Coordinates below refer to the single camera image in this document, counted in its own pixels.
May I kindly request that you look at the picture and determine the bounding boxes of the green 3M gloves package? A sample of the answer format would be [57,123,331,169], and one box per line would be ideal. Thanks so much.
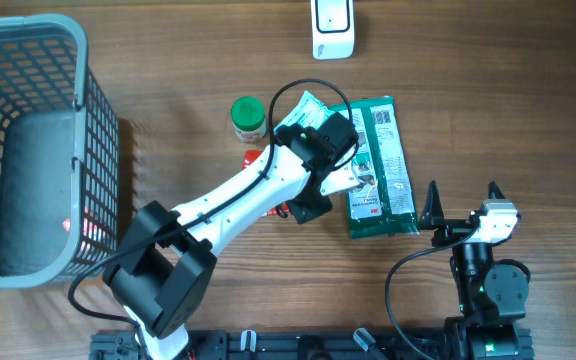
[346,96,418,240]

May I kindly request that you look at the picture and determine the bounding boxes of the white barcode scanner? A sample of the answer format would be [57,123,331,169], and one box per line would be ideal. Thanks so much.
[310,0,355,60]

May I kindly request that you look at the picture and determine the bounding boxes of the mint wet wipes pack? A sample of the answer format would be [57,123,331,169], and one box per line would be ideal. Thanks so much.
[274,91,333,132]

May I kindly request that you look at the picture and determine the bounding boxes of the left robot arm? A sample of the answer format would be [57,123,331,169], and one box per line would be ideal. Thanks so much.
[103,113,358,359]

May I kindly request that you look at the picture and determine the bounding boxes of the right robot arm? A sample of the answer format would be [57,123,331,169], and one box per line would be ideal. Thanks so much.
[418,181,535,360]

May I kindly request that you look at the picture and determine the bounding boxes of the red sauce bottle green cap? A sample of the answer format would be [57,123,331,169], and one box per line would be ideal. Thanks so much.
[242,150,263,170]

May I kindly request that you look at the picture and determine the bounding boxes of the red snack bar wrapper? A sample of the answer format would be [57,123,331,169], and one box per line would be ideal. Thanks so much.
[267,204,289,218]

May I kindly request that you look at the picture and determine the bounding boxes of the grey plastic mesh basket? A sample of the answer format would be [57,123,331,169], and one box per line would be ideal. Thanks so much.
[0,14,120,290]

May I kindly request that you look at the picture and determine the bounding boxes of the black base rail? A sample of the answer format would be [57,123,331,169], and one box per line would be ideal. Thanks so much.
[89,327,535,360]

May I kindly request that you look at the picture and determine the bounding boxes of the green lid spice jar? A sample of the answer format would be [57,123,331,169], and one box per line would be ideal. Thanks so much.
[230,96,267,143]

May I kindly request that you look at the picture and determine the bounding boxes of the orange snack packet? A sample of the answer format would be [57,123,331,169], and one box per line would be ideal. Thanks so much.
[61,206,106,251]

